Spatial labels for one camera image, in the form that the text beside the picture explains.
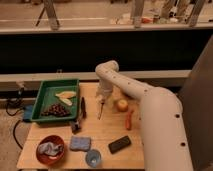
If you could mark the dark marker pen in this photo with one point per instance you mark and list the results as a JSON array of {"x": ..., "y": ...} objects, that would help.
[{"x": 83, "y": 107}]

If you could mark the silver metal fork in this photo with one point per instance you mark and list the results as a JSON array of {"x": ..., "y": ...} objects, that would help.
[{"x": 101, "y": 110}]

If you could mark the black rectangular block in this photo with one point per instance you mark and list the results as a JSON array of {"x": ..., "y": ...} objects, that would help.
[{"x": 119, "y": 144}]

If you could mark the blue grey cloth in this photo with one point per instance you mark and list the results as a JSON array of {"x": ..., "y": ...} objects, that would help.
[{"x": 50, "y": 148}]

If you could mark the lower banana slice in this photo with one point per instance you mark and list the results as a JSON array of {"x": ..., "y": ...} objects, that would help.
[{"x": 66, "y": 101}]

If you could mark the small dark clip tool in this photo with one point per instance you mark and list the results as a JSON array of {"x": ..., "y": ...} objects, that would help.
[{"x": 75, "y": 124}]

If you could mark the banana slice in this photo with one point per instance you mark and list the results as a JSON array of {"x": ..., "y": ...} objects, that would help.
[
  {"x": 66, "y": 94},
  {"x": 66, "y": 101}
]

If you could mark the green plastic tray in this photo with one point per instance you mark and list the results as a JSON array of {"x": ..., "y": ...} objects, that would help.
[{"x": 46, "y": 97}]

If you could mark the yellow apple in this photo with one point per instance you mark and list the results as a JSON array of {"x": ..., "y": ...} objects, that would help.
[{"x": 122, "y": 105}]

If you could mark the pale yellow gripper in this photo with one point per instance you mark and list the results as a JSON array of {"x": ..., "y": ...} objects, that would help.
[{"x": 100, "y": 99}]

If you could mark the dark grapes bunch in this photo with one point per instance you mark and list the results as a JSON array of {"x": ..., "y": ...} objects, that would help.
[{"x": 56, "y": 110}]

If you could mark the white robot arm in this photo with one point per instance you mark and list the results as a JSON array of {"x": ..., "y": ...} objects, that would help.
[{"x": 162, "y": 128}]

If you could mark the upper banana slice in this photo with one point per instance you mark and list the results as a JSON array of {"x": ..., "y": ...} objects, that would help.
[{"x": 66, "y": 94}]

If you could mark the orange carrot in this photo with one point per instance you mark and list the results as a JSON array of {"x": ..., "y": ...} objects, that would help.
[{"x": 128, "y": 121}]

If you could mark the blue sponge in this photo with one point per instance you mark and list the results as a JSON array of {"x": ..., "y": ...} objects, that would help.
[{"x": 80, "y": 143}]

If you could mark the blue power box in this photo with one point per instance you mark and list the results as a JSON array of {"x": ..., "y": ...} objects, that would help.
[{"x": 27, "y": 113}]

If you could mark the orange bowl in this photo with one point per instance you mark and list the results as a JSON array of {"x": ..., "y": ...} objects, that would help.
[{"x": 50, "y": 160}]

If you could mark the blue glass cup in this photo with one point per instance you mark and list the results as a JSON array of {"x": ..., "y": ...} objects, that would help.
[{"x": 93, "y": 158}]

